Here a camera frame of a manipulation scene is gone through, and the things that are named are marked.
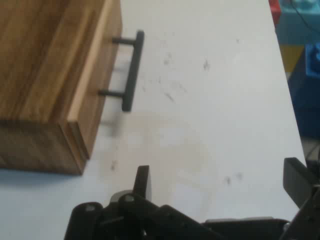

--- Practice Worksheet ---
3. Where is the dark blue toy block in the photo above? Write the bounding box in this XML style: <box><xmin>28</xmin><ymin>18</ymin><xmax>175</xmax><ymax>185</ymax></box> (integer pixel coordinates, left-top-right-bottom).
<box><xmin>287</xmin><ymin>41</ymin><xmax>320</xmax><ymax>138</ymax></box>

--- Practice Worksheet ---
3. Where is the thin black cable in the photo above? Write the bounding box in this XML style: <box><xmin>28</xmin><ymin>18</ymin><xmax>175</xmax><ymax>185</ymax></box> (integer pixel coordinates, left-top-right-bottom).
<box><xmin>290</xmin><ymin>0</ymin><xmax>314</xmax><ymax>31</ymax></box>

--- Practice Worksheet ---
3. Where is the wooden drawer with black handle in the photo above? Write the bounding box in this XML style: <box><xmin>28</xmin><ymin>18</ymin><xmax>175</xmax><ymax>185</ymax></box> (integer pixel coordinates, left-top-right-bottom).
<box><xmin>66</xmin><ymin>0</ymin><xmax>145</xmax><ymax>161</ymax></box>

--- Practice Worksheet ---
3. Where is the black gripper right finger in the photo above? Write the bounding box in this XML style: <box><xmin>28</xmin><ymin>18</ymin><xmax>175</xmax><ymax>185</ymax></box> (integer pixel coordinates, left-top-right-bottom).
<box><xmin>279</xmin><ymin>157</ymin><xmax>320</xmax><ymax>240</ymax></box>

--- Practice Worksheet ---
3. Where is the brown wooden cabinet box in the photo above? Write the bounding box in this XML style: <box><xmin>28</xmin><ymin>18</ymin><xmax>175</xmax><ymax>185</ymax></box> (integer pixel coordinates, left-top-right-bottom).
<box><xmin>0</xmin><ymin>0</ymin><xmax>116</xmax><ymax>176</ymax></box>

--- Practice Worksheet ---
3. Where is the red plastic block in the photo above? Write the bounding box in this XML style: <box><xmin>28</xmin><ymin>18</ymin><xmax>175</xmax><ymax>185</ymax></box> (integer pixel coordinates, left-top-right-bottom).
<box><xmin>268</xmin><ymin>0</ymin><xmax>282</xmax><ymax>28</ymax></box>

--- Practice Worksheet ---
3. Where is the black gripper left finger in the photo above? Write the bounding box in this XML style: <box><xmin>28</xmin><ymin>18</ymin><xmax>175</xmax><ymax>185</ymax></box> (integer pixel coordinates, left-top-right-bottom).
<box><xmin>63</xmin><ymin>164</ymin><xmax>218</xmax><ymax>240</ymax></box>

